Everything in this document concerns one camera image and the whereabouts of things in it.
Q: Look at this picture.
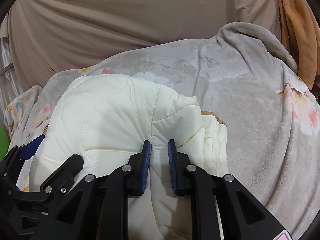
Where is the cream quilted jacket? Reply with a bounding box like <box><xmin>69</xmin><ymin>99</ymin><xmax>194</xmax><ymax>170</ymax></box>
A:
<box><xmin>29</xmin><ymin>75</ymin><xmax>228</xmax><ymax>239</ymax></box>

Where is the green pillow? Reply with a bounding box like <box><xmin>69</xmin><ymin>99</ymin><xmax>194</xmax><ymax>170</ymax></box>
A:
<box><xmin>0</xmin><ymin>126</ymin><xmax>10</xmax><ymax>161</ymax></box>

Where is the silver satin curtain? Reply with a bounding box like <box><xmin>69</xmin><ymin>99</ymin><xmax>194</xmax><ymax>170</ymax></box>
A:
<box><xmin>1</xmin><ymin>37</ymin><xmax>23</xmax><ymax>108</ymax></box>

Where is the grey floral fleece blanket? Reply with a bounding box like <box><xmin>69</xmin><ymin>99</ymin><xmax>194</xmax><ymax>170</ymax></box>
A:
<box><xmin>1</xmin><ymin>23</ymin><xmax>319</xmax><ymax>239</ymax></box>

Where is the beige fabric backdrop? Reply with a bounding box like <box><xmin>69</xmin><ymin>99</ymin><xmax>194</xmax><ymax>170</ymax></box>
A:
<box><xmin>1</xmin><ymin>0</ymin><xmax>280</xmax><ymax>90</ymax></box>

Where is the orange hanging garment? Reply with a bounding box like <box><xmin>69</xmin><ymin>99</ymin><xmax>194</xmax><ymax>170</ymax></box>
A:
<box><xmin>279</xmin><ymin>0</ymin><xmax>319</xmax><ymax>94</ymax></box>

